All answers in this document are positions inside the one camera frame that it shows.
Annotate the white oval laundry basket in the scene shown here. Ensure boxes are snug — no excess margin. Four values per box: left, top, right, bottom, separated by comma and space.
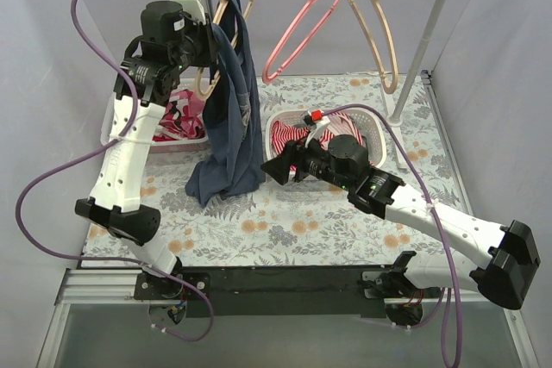
265, 109, 386, 168

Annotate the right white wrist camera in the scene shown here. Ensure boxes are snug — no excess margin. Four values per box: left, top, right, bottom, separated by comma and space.
303, 109, 330, 147

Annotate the purple cable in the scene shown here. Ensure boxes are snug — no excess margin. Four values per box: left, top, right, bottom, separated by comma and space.
312, 103, 465, 368
16, 0, 215, 342

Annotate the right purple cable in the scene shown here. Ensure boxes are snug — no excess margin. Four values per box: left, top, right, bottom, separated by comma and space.
312, 103, 465, 368

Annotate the white rectangular laundry basket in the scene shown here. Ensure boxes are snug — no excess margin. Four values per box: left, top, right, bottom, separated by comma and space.
100, 78, 212, 153

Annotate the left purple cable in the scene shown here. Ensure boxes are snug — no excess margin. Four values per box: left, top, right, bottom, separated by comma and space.
16, 0, 215, 342

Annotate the blue tank top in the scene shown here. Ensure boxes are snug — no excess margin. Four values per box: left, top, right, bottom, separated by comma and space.
185, 0, 266, 207

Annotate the pink plastic hanger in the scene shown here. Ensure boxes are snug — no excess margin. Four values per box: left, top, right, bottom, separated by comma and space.
261, 0, 341, 84

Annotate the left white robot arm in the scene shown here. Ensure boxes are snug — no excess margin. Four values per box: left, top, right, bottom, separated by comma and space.
75, 0, 217, 299

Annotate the red striped white garment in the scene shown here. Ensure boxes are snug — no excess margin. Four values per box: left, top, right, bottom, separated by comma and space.
265, 111, 368, 159

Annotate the pink patterned clothes pile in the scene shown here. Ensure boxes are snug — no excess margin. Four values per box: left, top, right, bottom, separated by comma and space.
154, 89, 205, 142

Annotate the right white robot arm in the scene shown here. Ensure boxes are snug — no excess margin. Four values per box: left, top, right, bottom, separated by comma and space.
261, 135, 541, 310

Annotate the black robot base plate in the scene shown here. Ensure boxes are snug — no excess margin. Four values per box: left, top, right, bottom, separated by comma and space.
134, 265, 417, 318

